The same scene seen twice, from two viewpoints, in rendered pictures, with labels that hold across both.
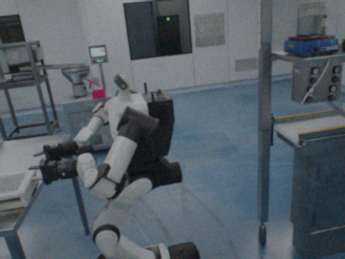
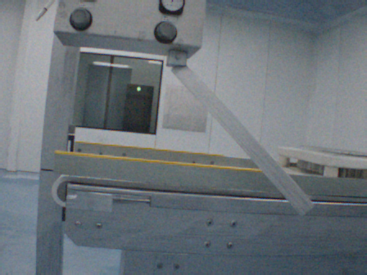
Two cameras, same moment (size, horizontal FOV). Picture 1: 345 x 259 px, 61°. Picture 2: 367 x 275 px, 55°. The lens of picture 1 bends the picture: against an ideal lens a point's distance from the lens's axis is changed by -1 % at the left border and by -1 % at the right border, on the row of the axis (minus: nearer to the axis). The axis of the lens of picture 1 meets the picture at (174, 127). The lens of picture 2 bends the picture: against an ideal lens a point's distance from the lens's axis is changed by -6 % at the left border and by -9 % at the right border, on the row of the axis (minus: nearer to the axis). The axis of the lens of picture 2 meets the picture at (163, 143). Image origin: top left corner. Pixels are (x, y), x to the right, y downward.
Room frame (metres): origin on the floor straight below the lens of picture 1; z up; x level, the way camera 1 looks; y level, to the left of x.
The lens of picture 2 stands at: (0.91, -0.84, 1.04)
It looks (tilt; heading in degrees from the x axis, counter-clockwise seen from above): 3 degrees down; 2
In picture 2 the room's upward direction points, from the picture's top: 6 degrees clockwise
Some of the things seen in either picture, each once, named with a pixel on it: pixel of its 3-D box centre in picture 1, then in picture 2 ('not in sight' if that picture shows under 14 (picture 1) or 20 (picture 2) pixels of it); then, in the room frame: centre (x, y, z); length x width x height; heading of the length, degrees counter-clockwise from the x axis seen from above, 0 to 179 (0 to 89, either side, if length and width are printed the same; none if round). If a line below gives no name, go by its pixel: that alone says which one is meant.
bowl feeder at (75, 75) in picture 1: (83, 81); not in sight; (3.97, 1.16, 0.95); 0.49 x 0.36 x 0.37; 99
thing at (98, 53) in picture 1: (100, 68); not in sight; (4.10, 0.92, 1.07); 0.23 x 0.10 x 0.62; 99
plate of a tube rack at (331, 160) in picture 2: not in sight; (347, 160); (1.69, -1.23, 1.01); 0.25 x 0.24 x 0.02; 8
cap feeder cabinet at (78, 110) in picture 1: (93, 121); not in sight; (3.92, 1.10, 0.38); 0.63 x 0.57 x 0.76; 99
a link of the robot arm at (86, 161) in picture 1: (87, 167); not in sight; (1.20, 0.40, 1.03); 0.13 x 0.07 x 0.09; 24
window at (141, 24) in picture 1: (159, 29); (115, 92); (6.68, 0.13, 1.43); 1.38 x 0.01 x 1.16; 99
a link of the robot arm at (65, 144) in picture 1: (57, 152); not in sight; (1.44, 0.63, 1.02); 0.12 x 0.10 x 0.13; 132
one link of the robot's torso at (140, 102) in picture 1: (141, 124); not in sight; (1.38, 0.16, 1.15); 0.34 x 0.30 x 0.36; 10
